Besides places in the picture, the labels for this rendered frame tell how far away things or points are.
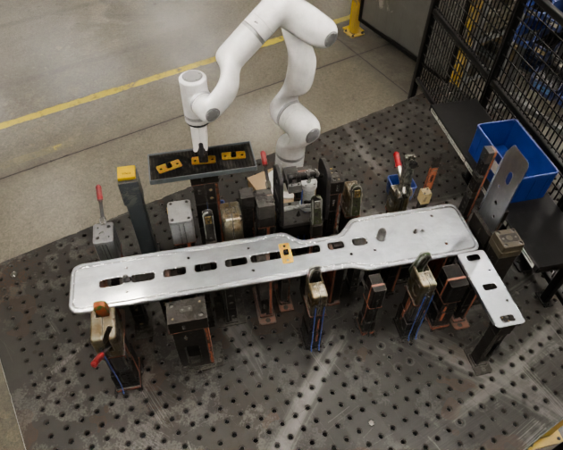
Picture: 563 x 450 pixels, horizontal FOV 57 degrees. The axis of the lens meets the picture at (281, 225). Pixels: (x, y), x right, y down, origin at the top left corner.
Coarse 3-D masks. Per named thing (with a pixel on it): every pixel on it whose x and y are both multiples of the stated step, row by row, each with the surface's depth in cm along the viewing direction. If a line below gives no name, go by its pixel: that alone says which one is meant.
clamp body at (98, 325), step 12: (96, 324) 149; (108, 324) 149; (120, 324) 157; (96, 336) 147; (108, 336) 151; (120, 336) 156; (96, 348) 149; (120, 348) 152; (132, 348) 172; (120, 360) 160; (132, 360) 169; (120, 372) 165; (132, 372) 166; (120, 384) 168; (132, 384) 172
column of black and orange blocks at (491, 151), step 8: (488, 152) 180; (496, 152) 180; (480, 160) 186; (488, 160) 182; (480, 168) 186; (488, 168) 185; (472, 176) 193; (480, 176) 189; (472, 184) 194; (480, 184) 192; (472, 192) 195; (464, 200) 201; (472, 200) 198; (464, 208) 202; (472, 208) 202; (464, 216) 206
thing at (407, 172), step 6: (408, 156) 175; (414, 156) 175; (408, 162) 175; (414, 162) 173; (402, 168) 179; (408, 168) 178; (414, 168) 175; (402, 174) 180; (408, 174) 180; (402, 180) 180; (408, 180) 182; (402, 186) 182; (408, 186) 183; (408, 192) 185
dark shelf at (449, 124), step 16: (432, 112) 224; (448, 112) 221; (464, 112) 221; (480, 112) 221; (448, 128) 214; (464, 128) 214; (464, 144) 208; (464, 160) 203; (512, 208) 185; (528, 208) 185; (544, 208) 185; (512, 224) 180; (528, 224) 180; (544, 224) 180; (560, 224) 181; (528, 240) 176; (544, 240) 176; (560, 240) 176; (528, 256) 172; (544, 256) 171; (560, 256) 171
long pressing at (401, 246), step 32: (352, 224) 183; (384, 224) 183; (416, 224) 184; (448, 224) 184; (128, 256) 172; (160, 256) 173; (192, 256) 173; (224, 256) 173; (320, 256) 174; (352, 256) 174; (384, 256) 174; (416, 256) 174; (448, 256) 175; (96, 288) 164; (128, 288) 164; (160, 288) 165; (192, 288) 165; (224, 288) 166
